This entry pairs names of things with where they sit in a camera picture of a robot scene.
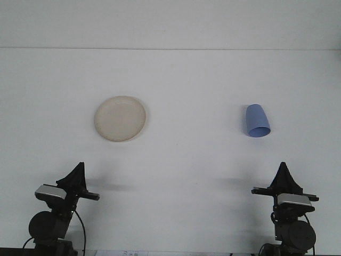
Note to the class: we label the pale blue cup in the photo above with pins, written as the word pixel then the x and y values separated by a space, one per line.
pixel 257 117

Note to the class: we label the pale round plate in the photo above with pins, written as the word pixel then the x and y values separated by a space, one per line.
pixel 120 118

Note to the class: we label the white printed paper sheet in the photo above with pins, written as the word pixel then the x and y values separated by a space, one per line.
pixel 120 253

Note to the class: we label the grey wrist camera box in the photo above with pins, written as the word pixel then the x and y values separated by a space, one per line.
pixel 294 199
pixel 49 191

